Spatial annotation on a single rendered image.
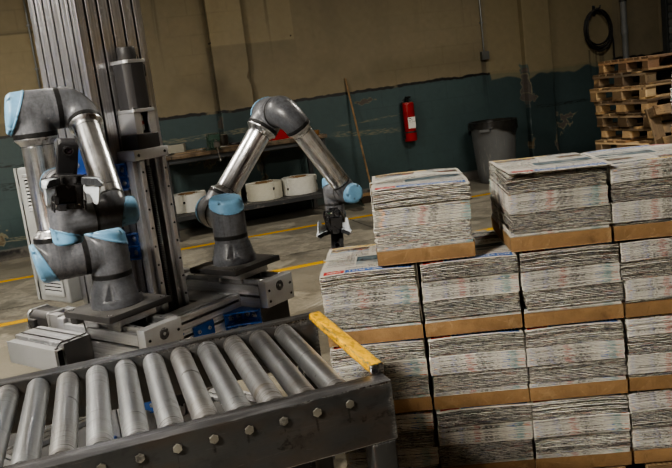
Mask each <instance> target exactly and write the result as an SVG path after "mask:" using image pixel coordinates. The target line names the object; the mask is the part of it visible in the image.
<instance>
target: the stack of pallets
mask: <svg viewBox="0 0 672 468"><path fill-rule="evenodd" d="M614 64H618V70H617V71H615V69H614ZM598 66H599V73H598V75H593V80H594V88H595V89H589V91H590V98H591V100H590V101H591V102H594V106H596V113H595V115H596V116H597V127H600V131H601V136H602V137H601V139H600V140H595V144H596V150H604V149H612V148H611V145H617V147H615V148H622V147H631V146H641V145H652V144H653V140H654V137H653V136H651V132H650V131H651V127H650V123H648V122H647V118H646V115H645V112H644V110H645V109H648V108H651V107H652V106H655V105H662V104H668V103H672V101H670V100H671V99H672V98H671V96H670V95H671V90H670V88H671V87H672V86H671V85H672V82H671V81H672V78H671V75H672V73H671V72H672V52H671V53H664V54H656V55H648V56H640V57H632V58H625V59H617V60H609V61H602V62H598ZM637 67H638V68H637ZM609 78H614V84H609ZM606 92H612V97H608V98H606ZM610 105H616V109H615V110H610ZM613 118H618V122H613ZM616 131H622V134H618V135H616Z"/></svg>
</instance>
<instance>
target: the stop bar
mask: <svg viewBox="0 0 672 468"><path fill-rule="evenodd" d="M309 320H310V321H312V322H313V323H314V324H315V325H316V326H317V327H318V328H319V329H321V330H322V331H323V332H324V333H325V334H326V335H327V336H328V337H330V338H331V339H332V340H333V341H334V342H335V343H336V344H337V345H339V346H340V347H341V348H342V349H343V350H344V351H345V352H347V353H348V354H349V355H350V356H351V357H352V358H353V359H354V360H356V361H357V362H358V363H359V364H360V365H361V366H362V367H363V368H365V369H366V370H367V371H368V372H369V373H370V374H372V375H373V374H377V373H381V372H384V364H383V363H382V362H381V361H380V360H379V359H377V358H376V357H375V356H374V355H372V354H371V353H370V352H369V351H367V350H366V349H365V348H364V347H363V346H361V345H360V344H359V343H358V342H356V341H355V340H354V339H353V338H351V337H350V336H349V335H348V334H347V333H345V332H344V331H343V330H342V329H340V328H339V327H338V326H337V325H335V324H334V323H333V322H332V321H331V320H329V319H328V318H327V317H326V316H324V315H323V314H322V313H321V312H319V311H316V312H312V313H309Z"/></svg>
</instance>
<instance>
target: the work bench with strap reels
mask: <svg viewBox="0 0 672 468"><path fill-rule="evenodd" d="M318 137H319V138H320V139H321V141H322V142H323V143H324V145H325V146H326V144H325V138H327V134H320V133H319V134H318ZM238 146H239V145H238V144H234V145H225V146H220V147H221V149H219V153H220V157H221V158H223V157H230V156H233V155H234V153H235V152H236V150H237V148H238ZM298 146H299V145H298V144H297V142H296V141H295V140H294V138H292V137H288V135H287V134H286V133H285V132H284V131H283V130H282V129H280V130H279V132H278V134H277V135H276V137H275V139H271V140H269V141H268V143H267V145H266V146H265V148H264V150H263V152H264V151H270V150H277V149H284V148H291V147H298ZM216 158H219V155H218V151H217V150H210V151H206V150H205V148H199V149H192V150H186V152H180V153H175V154H174V155H171V156H166V162H167V168H168V174H169V180H170V187H171V193H172V199H173V205H174V211H175V217H176V224H177V230H178V236H179V242H183V240H181V237H180V230H179V224H178V222H181V221H187V220H193V219H197V217H196V214H195V207H196V204H197V202H198V200H199V199H200V198H202V197H203V196H205V195H206V191H205V190H196V191H188V192H181V193H176V194H174V193H173V187H172V181H171V175H170V168H169V165H175V164H182V163H189V162H196V161H202V160H209V159H216ZM307 163H308V171H309V174H299V175H290V176H287V177H283V178H281V180H280V179H269V180H262V181H256V182H251V183H248V184H245V187H246V194H247V198H243V199H242V200H243V203H244V211H246V210H252V209H258V208H264V207H270V206H276V205H282V204H287V203H293V202H299V201H305V200H311V199H312V201H313V208H312V209H313V210H316V209H321V208H319V207H318V201H317V198H323V197H324V195H323V189H320V188H318V184H317V176H316V174H314V170H313V163H312V162H311V160H310V159H309V158H308V156H307ZM282 190H283V191H282Z"/></svg>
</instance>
